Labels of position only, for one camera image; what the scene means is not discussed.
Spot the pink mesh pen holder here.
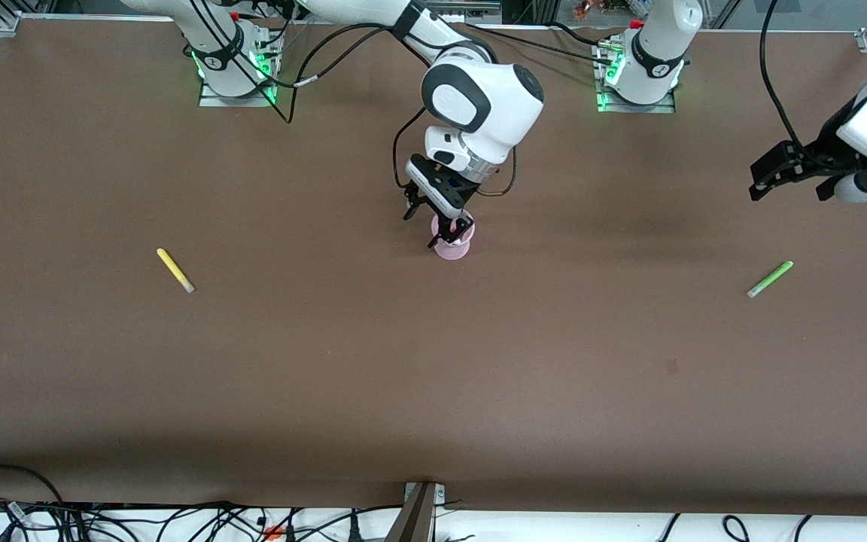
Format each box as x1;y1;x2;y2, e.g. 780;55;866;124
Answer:
432;213;477;261

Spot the green highlighter pen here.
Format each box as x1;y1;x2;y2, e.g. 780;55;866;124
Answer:
747;260;794;299

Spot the yellow highlighter pen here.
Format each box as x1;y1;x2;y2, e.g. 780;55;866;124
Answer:
157;248;196;294

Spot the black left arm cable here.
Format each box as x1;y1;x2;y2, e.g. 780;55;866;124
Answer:
759;0;807;148

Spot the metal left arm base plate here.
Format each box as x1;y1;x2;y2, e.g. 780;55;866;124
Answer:
597;87;677;114

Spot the long black base cable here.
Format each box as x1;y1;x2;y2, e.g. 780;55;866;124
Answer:
466;23;615;67

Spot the short black base cable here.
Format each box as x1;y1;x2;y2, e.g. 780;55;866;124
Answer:
546;21;604;47

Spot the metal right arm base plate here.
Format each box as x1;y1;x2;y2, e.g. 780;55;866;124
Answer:
199;79;278;108

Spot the metal table clamp post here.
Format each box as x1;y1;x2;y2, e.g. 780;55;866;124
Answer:
385;482;447;542

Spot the black cable with white label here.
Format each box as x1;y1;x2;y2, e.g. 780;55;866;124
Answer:
0;497;88;542

